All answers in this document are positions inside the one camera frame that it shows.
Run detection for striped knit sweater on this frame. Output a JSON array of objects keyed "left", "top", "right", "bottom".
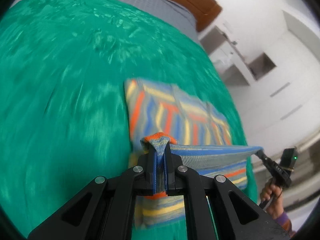
[{"left": 124, "top": 78, "right": 264, "bottom": 229}]

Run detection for person's right hand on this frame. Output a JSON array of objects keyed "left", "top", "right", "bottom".
[{"left": 260, "top": 179, "right": 284, "bottom": 219}]

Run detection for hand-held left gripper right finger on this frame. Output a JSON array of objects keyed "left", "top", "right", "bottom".
[{"left": 163, "top": 144, "right": 291, "bottom": 240}]

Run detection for white wardrobe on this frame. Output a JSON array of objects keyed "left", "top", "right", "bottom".
[{"left": 250, "top": 10, "right": 320, "bottom": 155}]

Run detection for person's right forearm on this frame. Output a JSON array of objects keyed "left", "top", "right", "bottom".
[{"left": 271, "top": 209, "right": 297, "bottom": 233}]

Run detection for green floral blanket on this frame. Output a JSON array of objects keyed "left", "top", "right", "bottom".
[{"left": 0, "top": 0, "right": 258, "bottom": 240}]

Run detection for brown wooden headboard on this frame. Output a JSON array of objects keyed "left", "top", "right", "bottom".
[{"left": 125, "top": 0, "right": 223, "bottom": 32}]

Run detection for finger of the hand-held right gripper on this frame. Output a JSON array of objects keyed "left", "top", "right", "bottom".
[{"left": 255, "top": 149, "right": 272, "bottom": 167}]

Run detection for grey checked bedsheet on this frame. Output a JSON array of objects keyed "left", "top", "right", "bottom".
[{"left": 75, "top": 0, "right": 200, "bottom": 40}]

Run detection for white wall desk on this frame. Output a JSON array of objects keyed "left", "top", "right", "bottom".
[{"left": 199, "top": 20, "right": 278, "bottom": 85}]

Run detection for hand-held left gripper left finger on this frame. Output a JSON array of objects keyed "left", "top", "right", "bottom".
[{"left": 27, "top": 145, "right": 157, "bottom": 240}]

